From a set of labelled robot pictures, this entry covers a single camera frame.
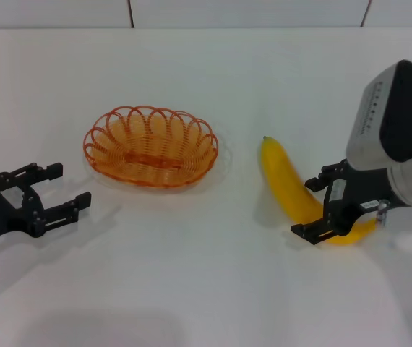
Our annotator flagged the orange wire basket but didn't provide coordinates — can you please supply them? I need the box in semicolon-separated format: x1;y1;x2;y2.
82;105;219;188

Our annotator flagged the grey right gripper cable plug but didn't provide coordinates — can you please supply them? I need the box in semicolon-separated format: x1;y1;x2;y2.
375;199;390;226

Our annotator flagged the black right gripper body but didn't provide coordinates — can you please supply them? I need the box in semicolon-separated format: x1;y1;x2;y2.
322;160;397;236

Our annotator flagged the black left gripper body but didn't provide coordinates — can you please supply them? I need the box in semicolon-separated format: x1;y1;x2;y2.
0;179;45;247

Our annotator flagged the yellow banana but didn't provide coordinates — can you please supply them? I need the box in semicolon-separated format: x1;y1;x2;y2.
260;135;378;247

